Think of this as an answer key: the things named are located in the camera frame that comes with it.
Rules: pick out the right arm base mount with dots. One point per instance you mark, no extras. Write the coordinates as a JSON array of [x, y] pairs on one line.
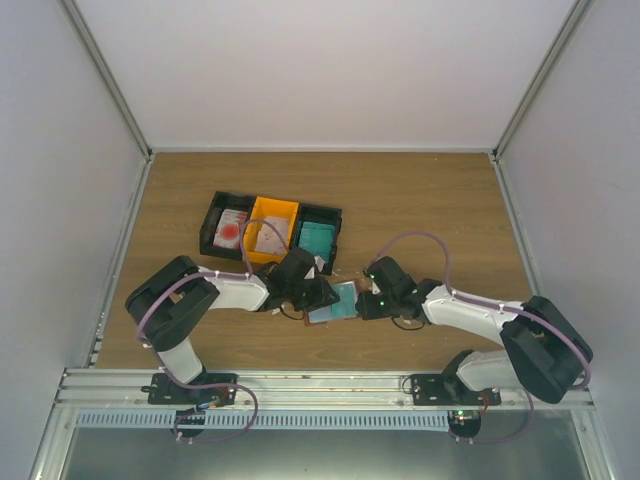
[[442, 390]]

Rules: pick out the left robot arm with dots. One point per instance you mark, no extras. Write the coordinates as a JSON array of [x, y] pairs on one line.
[[169, 305]]

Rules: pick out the aluminium rail frame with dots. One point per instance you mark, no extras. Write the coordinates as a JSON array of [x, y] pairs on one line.
[[268, 390]]

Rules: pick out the grey slotted cable duct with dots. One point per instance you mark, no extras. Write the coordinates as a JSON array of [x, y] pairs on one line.
[[267, 420]]

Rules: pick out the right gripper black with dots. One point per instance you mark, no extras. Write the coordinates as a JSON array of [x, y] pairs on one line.
[[368, 312]]

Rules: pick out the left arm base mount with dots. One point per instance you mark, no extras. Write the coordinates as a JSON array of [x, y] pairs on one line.
[[163, 391]]

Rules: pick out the brown leather card holder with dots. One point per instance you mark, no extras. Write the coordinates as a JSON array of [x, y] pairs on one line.
[[322, 315]]

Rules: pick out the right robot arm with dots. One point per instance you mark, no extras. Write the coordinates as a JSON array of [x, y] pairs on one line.
[[540, 351]]

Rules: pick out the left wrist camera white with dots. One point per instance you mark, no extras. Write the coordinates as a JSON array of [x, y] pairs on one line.
[[316, 269]]

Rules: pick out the green cards stack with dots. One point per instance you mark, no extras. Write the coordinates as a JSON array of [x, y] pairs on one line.
[[317, 239]]

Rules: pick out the black bin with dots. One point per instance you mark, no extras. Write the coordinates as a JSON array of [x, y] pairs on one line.
[[320, 214], [220, 202]]

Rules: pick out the red white cards stack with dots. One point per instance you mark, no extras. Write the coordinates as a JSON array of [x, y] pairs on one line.
[[227, 231]]

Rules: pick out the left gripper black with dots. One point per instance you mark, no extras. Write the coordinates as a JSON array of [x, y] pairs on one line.
[[321, 295]]

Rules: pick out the white pink cards stack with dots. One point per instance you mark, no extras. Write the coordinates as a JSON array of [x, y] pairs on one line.
[[272, 239]]

